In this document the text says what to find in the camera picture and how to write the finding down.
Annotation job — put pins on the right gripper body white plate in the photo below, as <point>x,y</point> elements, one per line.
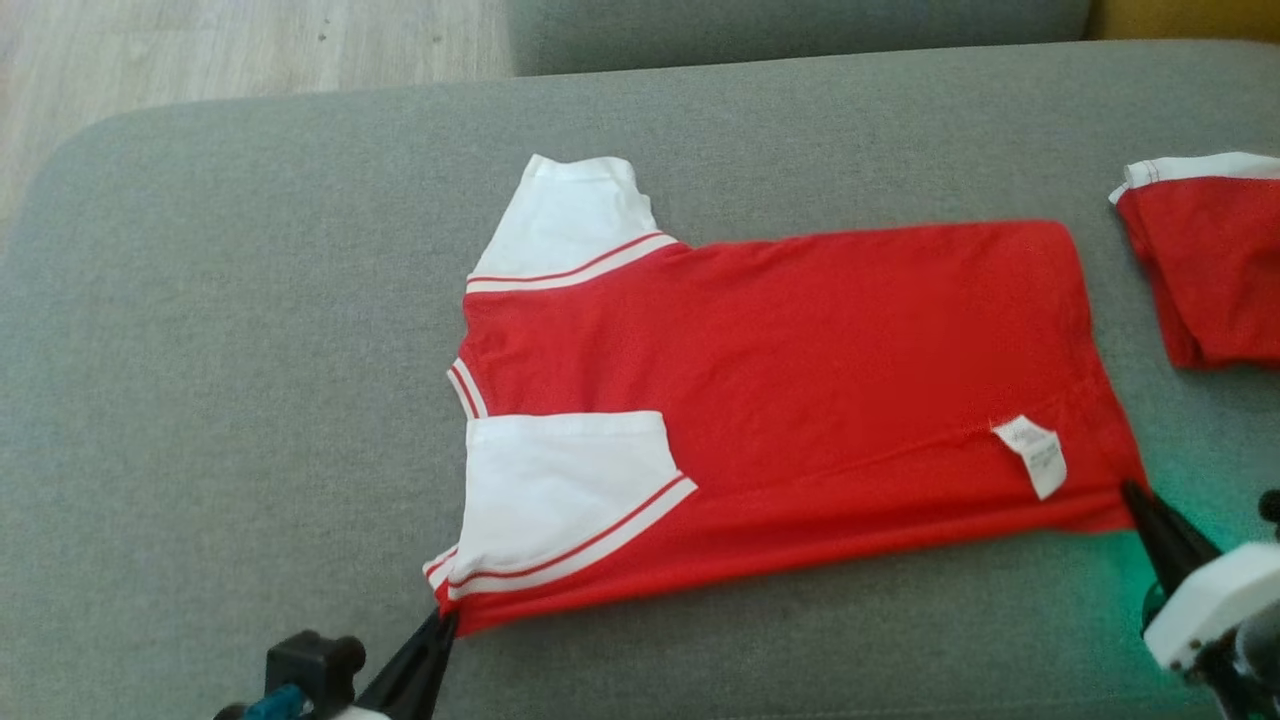
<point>1215,610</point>

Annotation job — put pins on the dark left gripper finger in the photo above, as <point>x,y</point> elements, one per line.
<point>415,675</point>

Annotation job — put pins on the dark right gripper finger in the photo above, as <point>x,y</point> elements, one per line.
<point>1170,545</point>

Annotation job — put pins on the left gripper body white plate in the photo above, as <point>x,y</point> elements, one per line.
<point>362,714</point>

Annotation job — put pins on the red shorts white stripe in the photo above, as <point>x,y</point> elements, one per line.
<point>1220,270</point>

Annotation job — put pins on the red basketball jersey white sleeves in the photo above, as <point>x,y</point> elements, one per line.
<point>800,380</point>

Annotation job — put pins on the grey fabric sofa seat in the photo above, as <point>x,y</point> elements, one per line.
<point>250,350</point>

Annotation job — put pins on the yellow cushion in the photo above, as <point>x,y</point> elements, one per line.
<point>1190,15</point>

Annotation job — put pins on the grey sofa cushion section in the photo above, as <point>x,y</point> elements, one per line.
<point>800,30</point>

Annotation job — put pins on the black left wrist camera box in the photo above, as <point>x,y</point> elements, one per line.
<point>315,670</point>

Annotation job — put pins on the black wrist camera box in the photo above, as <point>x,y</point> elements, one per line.
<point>1271,506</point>
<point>315,670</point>

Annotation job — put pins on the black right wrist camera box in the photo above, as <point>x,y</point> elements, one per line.
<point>1271,506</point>

